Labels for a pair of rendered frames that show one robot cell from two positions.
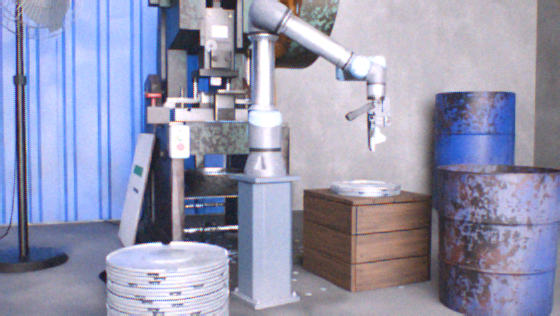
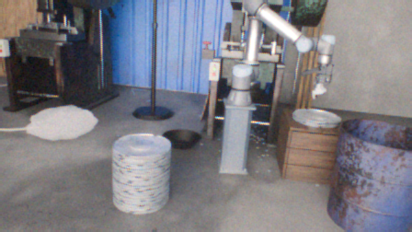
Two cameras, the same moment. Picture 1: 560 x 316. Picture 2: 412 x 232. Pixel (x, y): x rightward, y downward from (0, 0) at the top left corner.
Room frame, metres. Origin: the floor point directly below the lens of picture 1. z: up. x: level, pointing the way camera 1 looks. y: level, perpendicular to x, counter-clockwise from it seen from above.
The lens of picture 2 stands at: (0.19, -0.75, 0.97)
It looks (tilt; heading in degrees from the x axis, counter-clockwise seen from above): 18 degrees down; 31
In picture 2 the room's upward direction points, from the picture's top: 4 degrees clockwise
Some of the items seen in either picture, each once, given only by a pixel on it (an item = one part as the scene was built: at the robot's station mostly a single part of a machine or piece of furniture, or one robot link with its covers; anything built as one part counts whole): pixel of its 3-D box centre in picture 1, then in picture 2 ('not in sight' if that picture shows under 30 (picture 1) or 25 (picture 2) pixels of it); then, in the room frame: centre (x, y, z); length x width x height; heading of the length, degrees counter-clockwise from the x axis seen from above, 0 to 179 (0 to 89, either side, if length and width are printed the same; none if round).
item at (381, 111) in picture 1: (377, 112); (323, 73); (2.12, -0.38, 0.68); 0.09 x 0.08 x 0.12; 89
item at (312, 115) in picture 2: (365, 185); (316, 115); (2.28, -0.36, 0.38); 0.29 x 0.29 x 0.01
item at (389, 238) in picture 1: (364, 233); (310, 145); (2.27, -0.36, 0.18); 0.40 x 0.38 x 0.35; 25
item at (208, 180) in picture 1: (215, 180); (246, 90); (2.64, 0.31, 0.36); 0.34 x 0.34 x 0.10
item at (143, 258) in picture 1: (168, 256); (142, 145); (1.31, 0.27, 0.31); 0.29 x 0.29 x 0.01
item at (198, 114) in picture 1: (215, 115); (250, 53); (2.64, 0.31, 0.68); 0.45 x 0.30 x 0.06; 112
